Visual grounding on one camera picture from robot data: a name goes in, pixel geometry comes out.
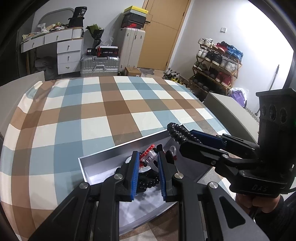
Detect white round badge red print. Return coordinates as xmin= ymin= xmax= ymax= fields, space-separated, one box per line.
xmin=125 ymin=156 xmax=152 ymax=173

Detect red and clear hair clip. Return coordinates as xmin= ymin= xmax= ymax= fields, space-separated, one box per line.
xmin=139 ymin=144 xmax=158 ymax=165

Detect person right hand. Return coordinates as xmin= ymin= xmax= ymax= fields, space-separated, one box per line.
xmin=235 ymin=194 xmax=281 ymax=213

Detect silver grey open box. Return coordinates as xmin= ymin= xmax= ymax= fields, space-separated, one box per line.
xmin=78 ymin=131 xmax=222 ymax=235

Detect grey cabinet right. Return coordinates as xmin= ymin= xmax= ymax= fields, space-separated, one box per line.
xmin=203 ymin=92 xmax=259 ymax=143

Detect purple bag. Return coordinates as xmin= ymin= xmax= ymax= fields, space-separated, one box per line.
xmin=228 ymin=90 xmax=246 ymax=108

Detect wooden shoe rack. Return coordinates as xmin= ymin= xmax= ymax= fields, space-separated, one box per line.
xmin=190 ymin=44 xmax=242 ymax=95

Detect plaid checkered tablecloth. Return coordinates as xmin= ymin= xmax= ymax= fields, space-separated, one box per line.
xmin=1 ymin=76 xmax=227 ymax=240

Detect small cardboard box floor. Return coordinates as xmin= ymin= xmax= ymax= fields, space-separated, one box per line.
xmin=125 ymin=67 xmax=142 ymax=77

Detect silver flat suitcase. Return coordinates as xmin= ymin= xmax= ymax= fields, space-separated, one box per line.
xmin=80 ymin=56 xmax=120 ymax=77

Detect white upright suitcase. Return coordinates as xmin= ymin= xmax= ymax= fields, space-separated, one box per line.
xmin=115 ymin=28 xmax=145 ymax=72

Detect wooden door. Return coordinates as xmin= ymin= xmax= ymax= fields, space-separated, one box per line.
xmin=137 ymin=0 xmax=191 ymax=70

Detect black red box on suitcase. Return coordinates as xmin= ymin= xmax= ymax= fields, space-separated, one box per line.
xmin=97 ymin=46 xmax=119 ymax=57

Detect red black Nike shoe box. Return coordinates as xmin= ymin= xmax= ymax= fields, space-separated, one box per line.
xmin=121 ymin=21 xmax=144 ymax=29

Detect grey bedside cabinet left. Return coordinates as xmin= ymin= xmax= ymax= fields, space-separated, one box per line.
xmin=0 ymin=71 xmax=45 ymax=118

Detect white dressing desk drawers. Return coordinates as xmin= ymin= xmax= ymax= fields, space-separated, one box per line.
xmin=21 ymin=27 xmax=84 ymax=75

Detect yellow shoe box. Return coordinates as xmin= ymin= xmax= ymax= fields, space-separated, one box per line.
xmin=123 ymin=6 xmax=148 ymax=16

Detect black flower bouquet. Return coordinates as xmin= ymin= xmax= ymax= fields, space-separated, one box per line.
xmin=86 ymin=24 xmax=104 ymax=49

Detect black bag on desk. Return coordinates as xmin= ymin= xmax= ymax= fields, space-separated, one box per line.
xmin=68 ymin=6 xmax=87 ymax=28

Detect grey arched mirror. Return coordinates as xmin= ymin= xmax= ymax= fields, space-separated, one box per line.
xmin=37 ymin=8 xmax=74 ymax=27

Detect wall light switch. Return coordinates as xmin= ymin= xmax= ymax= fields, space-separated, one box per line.
xmin=220 ymin=27 xmax=227 ymax=33

